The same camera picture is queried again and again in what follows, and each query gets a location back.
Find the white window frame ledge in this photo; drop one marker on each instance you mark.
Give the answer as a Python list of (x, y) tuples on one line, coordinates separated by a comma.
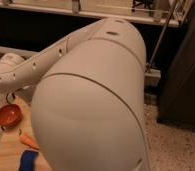
[(155, 14)]

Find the blue cloth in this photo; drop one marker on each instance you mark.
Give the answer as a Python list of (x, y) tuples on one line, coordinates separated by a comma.
[(27, 160)]

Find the metal diagonal rod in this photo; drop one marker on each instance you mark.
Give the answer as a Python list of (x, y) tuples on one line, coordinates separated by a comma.
[(169, 16)]

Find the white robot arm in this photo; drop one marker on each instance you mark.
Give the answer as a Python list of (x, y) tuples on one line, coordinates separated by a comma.
[(87, 93)]

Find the orange carrot-like pepper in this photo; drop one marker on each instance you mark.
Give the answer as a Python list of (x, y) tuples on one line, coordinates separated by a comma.
[(25, 139)]

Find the dark cabinet on right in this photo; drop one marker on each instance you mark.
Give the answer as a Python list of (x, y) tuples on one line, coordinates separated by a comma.
[(176, 100)]

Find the orange bowl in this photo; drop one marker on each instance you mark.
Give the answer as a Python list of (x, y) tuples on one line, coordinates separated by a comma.
[(10, 115)]

